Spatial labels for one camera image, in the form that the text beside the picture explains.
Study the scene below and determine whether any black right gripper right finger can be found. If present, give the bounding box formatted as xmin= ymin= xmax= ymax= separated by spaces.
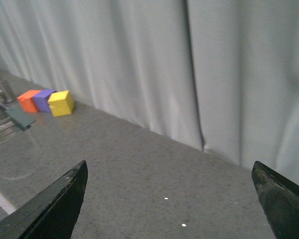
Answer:
xmin=252 ymin=161 xmax=299 ymax=239

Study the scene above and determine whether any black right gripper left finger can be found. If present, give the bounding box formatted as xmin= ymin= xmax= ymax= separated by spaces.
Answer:
xmin=0 ymin=160 xmax=88 ymax=239

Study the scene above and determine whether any grey curtain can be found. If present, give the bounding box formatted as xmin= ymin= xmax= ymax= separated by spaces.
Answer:
xmin=0 ymin=0 xmax=299 ymax=184

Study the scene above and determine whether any purple foam cube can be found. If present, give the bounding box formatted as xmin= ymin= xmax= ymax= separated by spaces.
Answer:
xmin=33 ymin=89 xmax=56 ymax=113

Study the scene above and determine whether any orange foam cube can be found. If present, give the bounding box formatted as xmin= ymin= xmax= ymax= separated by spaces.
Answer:
xmin=17 ymin=90 xmax=41 ymax=113

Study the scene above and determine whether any white flat object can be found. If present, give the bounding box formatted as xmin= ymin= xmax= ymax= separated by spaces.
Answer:
xmin=0 ymin=192 xmax=16 ymax=215

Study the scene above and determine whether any yellow foam cube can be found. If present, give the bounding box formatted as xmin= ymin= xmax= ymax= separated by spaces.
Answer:
xmin=48 ymin=90 xmax=74 ymax=117

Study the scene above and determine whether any dark green flat block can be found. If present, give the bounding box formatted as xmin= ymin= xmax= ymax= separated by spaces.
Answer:
xmin=5 ymin=108 xmax=35 ymax=131

